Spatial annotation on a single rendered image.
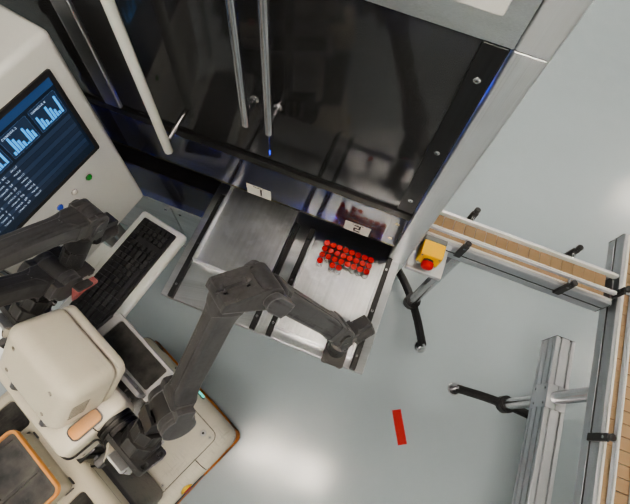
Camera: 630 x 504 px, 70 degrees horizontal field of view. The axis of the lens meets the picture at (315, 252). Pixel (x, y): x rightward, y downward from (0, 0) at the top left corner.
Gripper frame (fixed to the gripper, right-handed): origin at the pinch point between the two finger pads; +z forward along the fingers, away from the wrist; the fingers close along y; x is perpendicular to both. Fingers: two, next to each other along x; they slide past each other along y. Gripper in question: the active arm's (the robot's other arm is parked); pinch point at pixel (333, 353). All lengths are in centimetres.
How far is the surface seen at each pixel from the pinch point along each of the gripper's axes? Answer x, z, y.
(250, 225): 42, 2, 31
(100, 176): 86, -17, 21
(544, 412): -85, 36, 16
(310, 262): 17.7, 1.9, 26.4
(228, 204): 53, 2, 36
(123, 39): 65, -70, 31
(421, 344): -43, 83, 37
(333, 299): 6.0, 2.0, 17.1
